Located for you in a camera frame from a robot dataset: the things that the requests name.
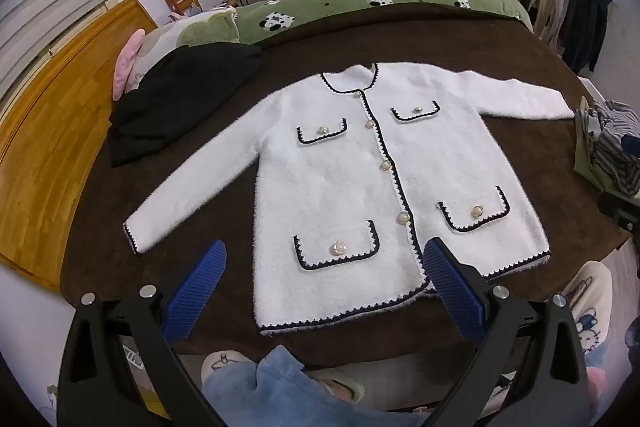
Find green panda-print blanket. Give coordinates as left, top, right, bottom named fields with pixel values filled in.
left=232, top=0, right=533, bottom=48

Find beige slipper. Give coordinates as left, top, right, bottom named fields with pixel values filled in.
left=310, top=369, right=366, bottom=403
left=200, top=349, right=256, bottom=388

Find person's blue fleece pants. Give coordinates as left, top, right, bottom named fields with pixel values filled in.
left=202, top=346, right=431, bottom=427

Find green and white pillow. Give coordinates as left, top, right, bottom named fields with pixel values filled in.
left=135, top=7, right=241, bottom=72

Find brown blanket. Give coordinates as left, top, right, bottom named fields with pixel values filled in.
left=60, top=2, right=631, bottom=368

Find wooden headboard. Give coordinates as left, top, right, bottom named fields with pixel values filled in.
left=0, top=0, right=158, bottom=293

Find dark hanging jacket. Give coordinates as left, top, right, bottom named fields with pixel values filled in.
left=560, top=0, right=613, bottom=75

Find black garment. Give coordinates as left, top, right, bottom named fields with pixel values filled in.
left=109, top=44, right=263, bottom=168

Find pile of striped clothes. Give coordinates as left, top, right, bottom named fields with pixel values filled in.
left=572, top=96, right=640, bottom=198

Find cartoon print cushion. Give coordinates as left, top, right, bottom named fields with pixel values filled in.
left=557, top=259, right=613, bottom=363

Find pink plush pillow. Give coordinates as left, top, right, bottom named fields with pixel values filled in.
left=112, top=29, right=146, bottom=102

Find white fuzzy cardigan jacket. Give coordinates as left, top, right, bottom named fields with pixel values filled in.
left=122, top=62, right=576, bottom=338

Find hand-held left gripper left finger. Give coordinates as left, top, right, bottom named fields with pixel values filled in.
left=57, top=239, right=228, bottom=427

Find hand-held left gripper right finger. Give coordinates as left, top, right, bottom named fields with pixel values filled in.
left=422, top=237, right=591, bottom=427

